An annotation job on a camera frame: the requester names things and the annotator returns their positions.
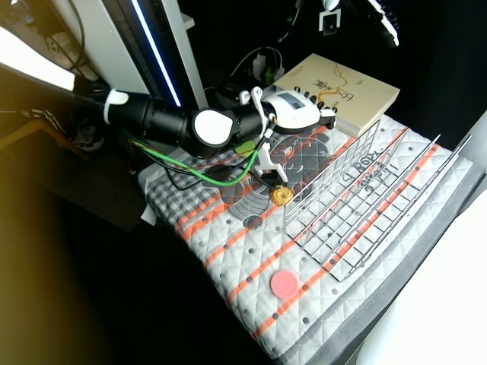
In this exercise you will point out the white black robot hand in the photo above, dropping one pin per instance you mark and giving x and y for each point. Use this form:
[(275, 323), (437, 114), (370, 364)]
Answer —
[(293, 110), (388, 26)]

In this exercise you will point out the green plug block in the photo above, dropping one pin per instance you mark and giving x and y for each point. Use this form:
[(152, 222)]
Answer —
[(271, 74)]

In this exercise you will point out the white power plug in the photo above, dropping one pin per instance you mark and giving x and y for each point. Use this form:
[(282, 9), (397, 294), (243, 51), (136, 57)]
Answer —
[(260, 64)]

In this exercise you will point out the green toy sandwich cookie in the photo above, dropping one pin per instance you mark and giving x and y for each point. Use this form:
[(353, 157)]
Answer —
[(245, 147)]

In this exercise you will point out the yellow toy butter cookie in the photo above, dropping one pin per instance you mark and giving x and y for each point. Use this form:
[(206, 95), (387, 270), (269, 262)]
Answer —
[(281, 195)]

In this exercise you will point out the brown toy sandwich cookie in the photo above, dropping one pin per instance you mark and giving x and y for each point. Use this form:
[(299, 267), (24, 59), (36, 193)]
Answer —
[(217, 173)]

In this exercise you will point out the pink toy sandwich cookie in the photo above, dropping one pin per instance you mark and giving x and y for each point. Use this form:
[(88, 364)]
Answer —
[(284, 283)]

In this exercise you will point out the grey bear print quilt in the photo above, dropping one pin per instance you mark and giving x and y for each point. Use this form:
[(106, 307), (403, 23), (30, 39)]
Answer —
[(342, 289)]

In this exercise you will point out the white robot body column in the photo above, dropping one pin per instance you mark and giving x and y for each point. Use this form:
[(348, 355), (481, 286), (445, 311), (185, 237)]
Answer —
[(114, 45)]

